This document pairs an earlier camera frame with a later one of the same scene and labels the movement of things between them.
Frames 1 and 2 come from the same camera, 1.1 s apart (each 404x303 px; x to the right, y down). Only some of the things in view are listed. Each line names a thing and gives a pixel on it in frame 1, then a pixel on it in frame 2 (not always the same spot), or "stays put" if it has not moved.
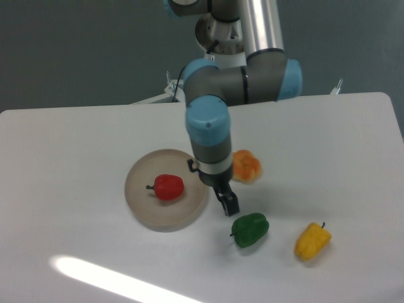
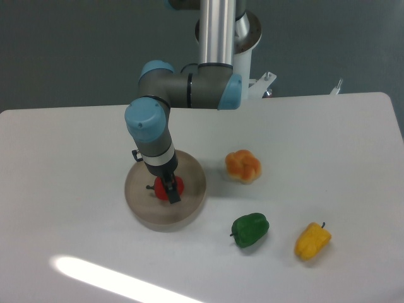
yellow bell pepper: [312, 241] stays put
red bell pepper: [168, 187] stays put
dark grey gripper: [222, 189] to [170, 181]
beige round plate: [167, 216] stays put
